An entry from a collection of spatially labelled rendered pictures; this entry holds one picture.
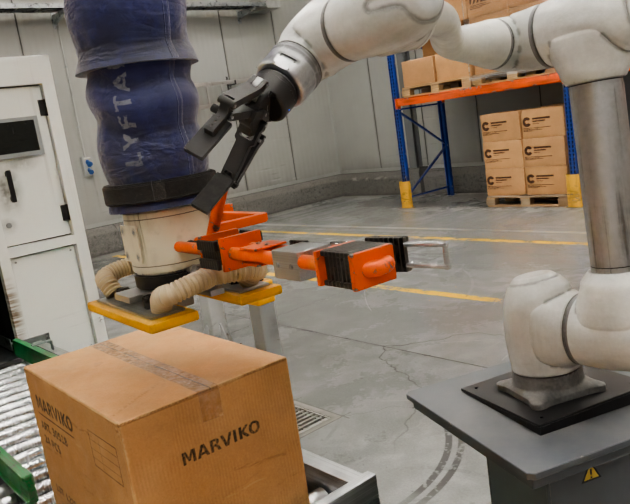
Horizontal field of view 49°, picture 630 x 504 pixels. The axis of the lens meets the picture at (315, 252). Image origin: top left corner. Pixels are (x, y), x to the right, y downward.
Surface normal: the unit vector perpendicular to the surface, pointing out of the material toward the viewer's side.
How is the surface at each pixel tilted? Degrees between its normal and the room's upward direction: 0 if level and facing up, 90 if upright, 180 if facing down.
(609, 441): 0
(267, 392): 90
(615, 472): 90
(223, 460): 90
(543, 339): 91
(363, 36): 121
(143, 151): 74
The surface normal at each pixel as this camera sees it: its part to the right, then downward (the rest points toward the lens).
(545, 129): -0.73, 0.26
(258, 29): 0.65, 0.04
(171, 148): 0.40, -0.13
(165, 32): 0.80, 0.18
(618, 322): -0.65, 0.11
